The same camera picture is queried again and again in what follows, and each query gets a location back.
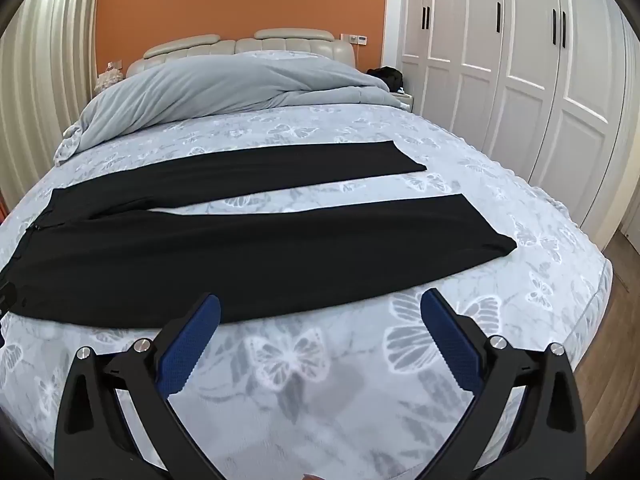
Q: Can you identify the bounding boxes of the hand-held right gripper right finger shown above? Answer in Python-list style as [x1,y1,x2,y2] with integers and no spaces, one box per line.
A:
[415,287,588,480]

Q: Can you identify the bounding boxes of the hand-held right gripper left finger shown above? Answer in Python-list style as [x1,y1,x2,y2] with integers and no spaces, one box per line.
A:
[55,294,236,480]

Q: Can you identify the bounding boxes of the black pants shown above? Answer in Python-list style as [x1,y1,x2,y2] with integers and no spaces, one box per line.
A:
[0,141,518,323]

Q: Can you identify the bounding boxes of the butterfly print bed sheet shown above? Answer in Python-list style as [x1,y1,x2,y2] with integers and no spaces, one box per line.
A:
[0,105,613,480]

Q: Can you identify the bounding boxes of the grey duvet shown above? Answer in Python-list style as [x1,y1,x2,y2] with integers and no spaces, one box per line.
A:
[52,51,416,166]

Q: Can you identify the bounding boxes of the black bag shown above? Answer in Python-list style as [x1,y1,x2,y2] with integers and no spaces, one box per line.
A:
[366,66,405,93]

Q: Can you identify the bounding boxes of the white fluffy decoration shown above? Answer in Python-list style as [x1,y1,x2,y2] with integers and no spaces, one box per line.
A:
[96,69,123,92]

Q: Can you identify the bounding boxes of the white wardrobe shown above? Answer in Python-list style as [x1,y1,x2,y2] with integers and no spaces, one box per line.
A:
[397,0,640,241]

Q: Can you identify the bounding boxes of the cream pleated curtain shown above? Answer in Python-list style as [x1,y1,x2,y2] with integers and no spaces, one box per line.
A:
[0,0,101,211]

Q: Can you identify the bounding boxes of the beige padded headboard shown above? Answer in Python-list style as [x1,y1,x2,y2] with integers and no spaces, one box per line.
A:
[125,28,358,78]

